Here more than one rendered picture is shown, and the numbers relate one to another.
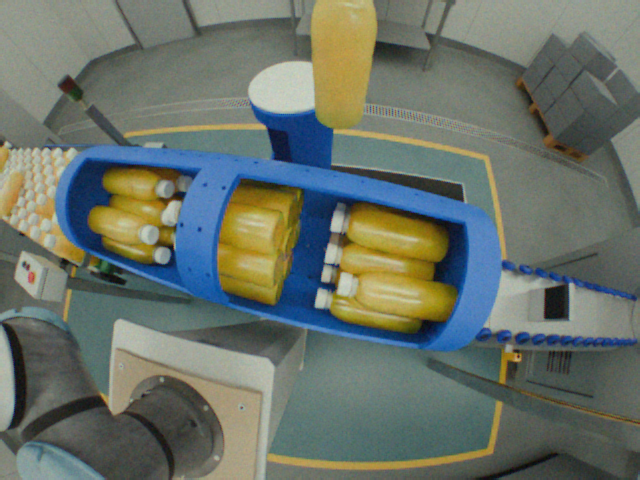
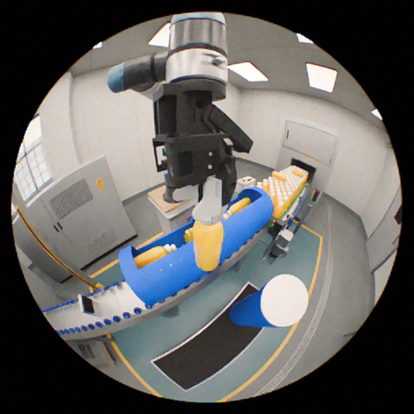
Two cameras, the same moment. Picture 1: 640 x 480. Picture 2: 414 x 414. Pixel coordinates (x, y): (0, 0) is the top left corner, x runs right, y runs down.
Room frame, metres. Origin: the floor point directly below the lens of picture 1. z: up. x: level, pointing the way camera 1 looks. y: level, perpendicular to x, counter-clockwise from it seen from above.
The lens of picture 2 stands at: (0.38, -0.16, 1.61)
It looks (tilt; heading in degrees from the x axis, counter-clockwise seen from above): 38 degrees down; 129
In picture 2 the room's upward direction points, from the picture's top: straight up
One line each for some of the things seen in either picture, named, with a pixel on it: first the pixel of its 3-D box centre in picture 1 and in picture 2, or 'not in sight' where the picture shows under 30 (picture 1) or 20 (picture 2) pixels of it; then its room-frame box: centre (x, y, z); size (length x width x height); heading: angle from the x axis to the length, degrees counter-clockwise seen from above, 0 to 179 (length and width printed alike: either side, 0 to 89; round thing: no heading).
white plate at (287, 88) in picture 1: (291, 84); (286, 299); (0.66, 0.09, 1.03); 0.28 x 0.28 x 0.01
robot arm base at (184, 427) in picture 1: (154, 440); (175, 188); (-0.22, 0.24, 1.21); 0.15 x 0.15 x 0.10
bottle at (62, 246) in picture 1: (74, 249); not in sight; (0.12, 0.80, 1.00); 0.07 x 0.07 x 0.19
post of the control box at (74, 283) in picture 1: (139, 294); not in sight; (0.02, 0.91, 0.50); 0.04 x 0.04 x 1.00; 77
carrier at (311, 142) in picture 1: (300, 163); (256, 310); (0.66, 0.09, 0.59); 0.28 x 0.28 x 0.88
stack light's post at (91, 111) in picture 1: (154, 173); (287, 242); (0.69, 0.94, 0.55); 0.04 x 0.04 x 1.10; 77
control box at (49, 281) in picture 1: (39, 275); (246, 184); (0.02, 0.91, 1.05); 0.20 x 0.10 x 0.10; 77
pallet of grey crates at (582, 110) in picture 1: (577, 90); not in sight; (2.18, -3.14, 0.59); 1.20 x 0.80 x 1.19; 174
